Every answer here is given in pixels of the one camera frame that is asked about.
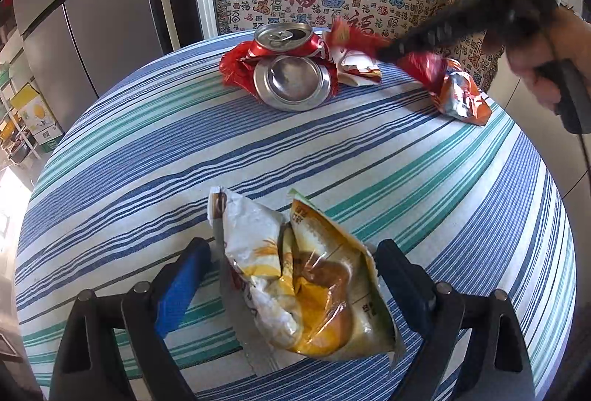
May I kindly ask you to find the yellow white snack bag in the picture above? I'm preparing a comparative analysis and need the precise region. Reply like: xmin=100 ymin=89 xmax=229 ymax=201
xmin=207 ymin=187 xmax=405 ymax=376

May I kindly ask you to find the person's right hand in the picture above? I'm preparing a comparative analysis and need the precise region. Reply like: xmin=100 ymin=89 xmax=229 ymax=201
xmin=482 ymin=7 xmax=591 ymax=111

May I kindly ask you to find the orange silver snack bag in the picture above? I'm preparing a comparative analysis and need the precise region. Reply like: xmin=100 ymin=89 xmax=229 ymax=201
xmin=431 ymin=58 xmax=492 ymax=126

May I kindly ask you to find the striped blue tablecloth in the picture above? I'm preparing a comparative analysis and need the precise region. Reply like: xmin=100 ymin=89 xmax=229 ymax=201
xmin=15 ymin=34 xmax=576 ymax=398

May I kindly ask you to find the red white snack wrapper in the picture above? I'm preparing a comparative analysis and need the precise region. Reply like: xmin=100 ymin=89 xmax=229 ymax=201
xmin=324 ymin=18 xmax=389 ymax=87

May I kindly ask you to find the yellow green cardboard box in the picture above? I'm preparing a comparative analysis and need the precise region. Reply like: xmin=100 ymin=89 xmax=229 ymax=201
xmin=11 ymin=83 xmax=64 ymax=153

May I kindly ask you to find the crushed red soda can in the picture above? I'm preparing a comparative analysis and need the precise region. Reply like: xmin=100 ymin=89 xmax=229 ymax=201
xmin=219 ymin=22 xmax=339 ymax=112

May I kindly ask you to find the grey double door refrigerator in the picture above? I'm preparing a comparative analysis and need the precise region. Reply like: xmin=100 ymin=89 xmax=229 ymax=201
xmin=13 ymin=0 xmax=172 ymax=130

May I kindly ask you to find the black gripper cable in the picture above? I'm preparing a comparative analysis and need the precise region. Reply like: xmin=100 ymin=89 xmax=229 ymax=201
xmin=574 ymin=130 xmax=591 ymax=185

